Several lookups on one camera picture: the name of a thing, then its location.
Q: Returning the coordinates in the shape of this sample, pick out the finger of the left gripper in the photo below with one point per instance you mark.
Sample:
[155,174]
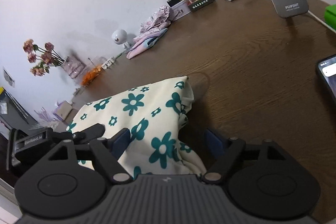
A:
[81,137]

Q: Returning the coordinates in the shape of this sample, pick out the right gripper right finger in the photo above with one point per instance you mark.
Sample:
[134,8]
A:
[262,180]

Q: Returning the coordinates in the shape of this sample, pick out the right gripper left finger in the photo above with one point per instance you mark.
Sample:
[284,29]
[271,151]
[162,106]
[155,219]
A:
[72,179]

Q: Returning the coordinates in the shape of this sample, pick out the cream teal floral garment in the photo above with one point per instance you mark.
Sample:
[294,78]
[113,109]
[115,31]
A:
[154,114]

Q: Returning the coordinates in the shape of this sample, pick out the purple tissue box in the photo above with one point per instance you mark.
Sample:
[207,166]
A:
[62,110]

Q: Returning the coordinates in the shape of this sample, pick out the clear box of oranges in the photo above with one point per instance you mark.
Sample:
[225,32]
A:
[92,70]

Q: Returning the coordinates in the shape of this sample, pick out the white small power strip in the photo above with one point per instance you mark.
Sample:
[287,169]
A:
[108,63]

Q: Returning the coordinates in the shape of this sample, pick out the pink knitted vase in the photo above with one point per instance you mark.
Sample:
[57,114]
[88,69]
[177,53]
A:
[73,66]

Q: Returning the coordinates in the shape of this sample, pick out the pink flower bouquet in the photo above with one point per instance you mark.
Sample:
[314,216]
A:
[43,58]

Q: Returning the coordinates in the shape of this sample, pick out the white round robot toy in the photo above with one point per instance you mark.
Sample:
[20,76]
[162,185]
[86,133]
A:
[120,37]

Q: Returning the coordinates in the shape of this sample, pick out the pink blue folded garment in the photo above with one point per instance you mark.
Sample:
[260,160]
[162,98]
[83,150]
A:
[145,43]

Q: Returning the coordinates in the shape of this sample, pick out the pink floral folded garment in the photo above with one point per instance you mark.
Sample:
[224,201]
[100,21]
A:
[157,21]

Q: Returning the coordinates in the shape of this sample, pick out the black smartphone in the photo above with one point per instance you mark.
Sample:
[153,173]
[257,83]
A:
[325,69]

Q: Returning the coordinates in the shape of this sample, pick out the black charger block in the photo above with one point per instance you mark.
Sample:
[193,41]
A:
[172,3]

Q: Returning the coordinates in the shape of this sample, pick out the white tin box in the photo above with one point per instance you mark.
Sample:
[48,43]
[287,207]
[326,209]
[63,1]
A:
[179,10]

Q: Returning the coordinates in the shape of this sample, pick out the green plastic object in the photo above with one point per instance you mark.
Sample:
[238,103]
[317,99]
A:
[330,16]

